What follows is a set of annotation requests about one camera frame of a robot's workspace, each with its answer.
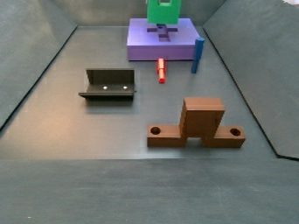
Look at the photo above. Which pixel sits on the green U-shaped block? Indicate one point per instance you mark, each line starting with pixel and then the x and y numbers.
pixel 163 11

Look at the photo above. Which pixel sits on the brown T-shaped block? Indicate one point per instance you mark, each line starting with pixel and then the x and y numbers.
pixel 199 122

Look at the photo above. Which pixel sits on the black angle bracket fixture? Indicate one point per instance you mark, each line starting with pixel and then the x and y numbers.
pixel 110 83

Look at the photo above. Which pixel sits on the purple board with cross slot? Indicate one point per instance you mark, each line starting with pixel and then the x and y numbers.
pixel 146 45

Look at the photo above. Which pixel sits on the blue cylindrical peg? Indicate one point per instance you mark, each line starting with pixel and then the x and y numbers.
pixel 197 56

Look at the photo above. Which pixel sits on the red cylindrical peg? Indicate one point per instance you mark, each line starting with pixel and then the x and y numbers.
pixel 161 70

